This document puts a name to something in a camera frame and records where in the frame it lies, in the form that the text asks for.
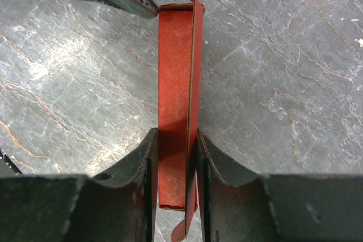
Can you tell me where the red paper box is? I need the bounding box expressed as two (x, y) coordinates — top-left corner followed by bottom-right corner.
(158, 0), (205, 241)

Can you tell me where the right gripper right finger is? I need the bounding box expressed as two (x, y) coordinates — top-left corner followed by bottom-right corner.
(196, 131), (362, 241)

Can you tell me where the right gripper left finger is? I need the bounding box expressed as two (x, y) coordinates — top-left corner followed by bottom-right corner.
(1, 128), (158, 241)

